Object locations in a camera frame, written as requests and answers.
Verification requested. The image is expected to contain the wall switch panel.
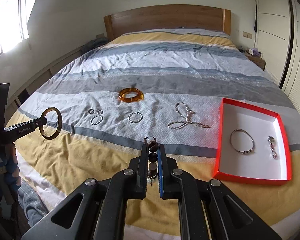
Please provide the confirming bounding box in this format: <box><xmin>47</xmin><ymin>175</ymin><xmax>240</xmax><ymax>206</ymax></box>
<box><xmin>243</xmin><ymin>31</ymin><xmax>253</xmax><ymax>39</ymax></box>

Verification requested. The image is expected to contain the striped bed quilt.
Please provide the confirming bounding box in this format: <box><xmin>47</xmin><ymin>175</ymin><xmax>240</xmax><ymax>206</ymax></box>
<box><xmin>9</xmin><ymin>29</ymin><xmax>300</xmax><ymax>239</ymax></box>

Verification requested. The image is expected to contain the red shallow box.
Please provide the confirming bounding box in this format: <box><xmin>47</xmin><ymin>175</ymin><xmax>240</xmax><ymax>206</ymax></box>
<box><xmin>212</xmin><ymin>98</ymin><xmax>292</xmax><ymax>185</ymax></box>

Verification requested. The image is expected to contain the wooden headboard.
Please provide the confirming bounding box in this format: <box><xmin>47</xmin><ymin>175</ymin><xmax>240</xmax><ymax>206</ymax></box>
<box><xmin>104</xmin><ymin>4</ymin><xmax>231</xmax><ymax>41</ymax></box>

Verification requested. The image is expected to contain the wooden nightstand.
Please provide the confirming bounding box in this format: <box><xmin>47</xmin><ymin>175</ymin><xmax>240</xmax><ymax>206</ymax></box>
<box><xmin>244</xmin><ymin>52</ymin><xmax>266</xmax><ymax>71</ymax></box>

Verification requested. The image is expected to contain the blue gloved hand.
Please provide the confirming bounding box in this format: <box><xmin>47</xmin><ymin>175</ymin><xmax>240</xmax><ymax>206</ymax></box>
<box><xmin>0</xmin><ymin>143</ymin><xmax>21</xmax><ymax>197</ymax></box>

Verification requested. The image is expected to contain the window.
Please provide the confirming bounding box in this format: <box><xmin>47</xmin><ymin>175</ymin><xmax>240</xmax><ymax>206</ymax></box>
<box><xmin>0</xmin><ymin>0</ymin><xmax>36</xmax><ymax>55</ymax></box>

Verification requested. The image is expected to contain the dark beaded bracelet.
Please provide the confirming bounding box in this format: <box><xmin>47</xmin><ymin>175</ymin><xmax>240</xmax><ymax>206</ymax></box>
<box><xmin>143</xmin><ymin>136</ymin><xmax>159</xmax><ymax>186</ymax></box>

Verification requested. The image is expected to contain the white sliding wardrobe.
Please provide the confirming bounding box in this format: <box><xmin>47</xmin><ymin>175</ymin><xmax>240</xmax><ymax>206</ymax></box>
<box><xmin>255</xmin><ymin>0</ymin><xmax>300</xmax><ymax>112</ymax></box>

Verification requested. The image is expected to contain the silver hoop bracelet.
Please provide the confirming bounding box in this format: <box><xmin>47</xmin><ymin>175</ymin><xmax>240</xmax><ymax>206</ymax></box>
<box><xmin>128</xmin><ymin>112</ymin><xmax>144</xmax><ymax>124</ymax></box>

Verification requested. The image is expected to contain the low white shelf unit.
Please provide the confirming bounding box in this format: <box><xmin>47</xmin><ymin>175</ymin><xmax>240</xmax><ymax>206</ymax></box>
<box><xmin>5</xmin><ymin>47</ymin><xmax>82</xmax><ymax>120</ymax></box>

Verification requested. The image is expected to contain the dark olive bangle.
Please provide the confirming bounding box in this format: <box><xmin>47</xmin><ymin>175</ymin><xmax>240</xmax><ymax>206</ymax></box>
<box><xmin>39</xmin><ymin>107</ymin><xmax>63</xmax><ymax>140</ymax></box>

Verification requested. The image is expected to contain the long silver chain necklace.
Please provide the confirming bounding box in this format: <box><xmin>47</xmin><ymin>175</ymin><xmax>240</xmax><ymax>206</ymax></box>
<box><xmin>167</xmin><ymin>102</ymin><xmax>212</xmax><ymax>130</ymax></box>

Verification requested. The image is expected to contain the amber translucent bangle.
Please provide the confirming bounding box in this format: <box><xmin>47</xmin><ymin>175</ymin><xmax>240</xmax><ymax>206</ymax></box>
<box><xmin>118</xmin><ymin>87</ymin><xmax>144</xmax><ymax>103</ymax></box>

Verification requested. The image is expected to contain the dark clothing pile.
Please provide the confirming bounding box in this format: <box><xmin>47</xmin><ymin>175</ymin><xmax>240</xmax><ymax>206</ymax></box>
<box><xmin>80</xmin><ymin>37</ymin><xmax>109</xmax><ymax>54</ymax></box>

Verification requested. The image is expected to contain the thin silver bangle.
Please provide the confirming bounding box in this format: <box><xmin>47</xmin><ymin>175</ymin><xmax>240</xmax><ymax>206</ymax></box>
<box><xmin>229</xmin><ymin>129</ymin><xmax>255</xmax><ymax>155</ymax></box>

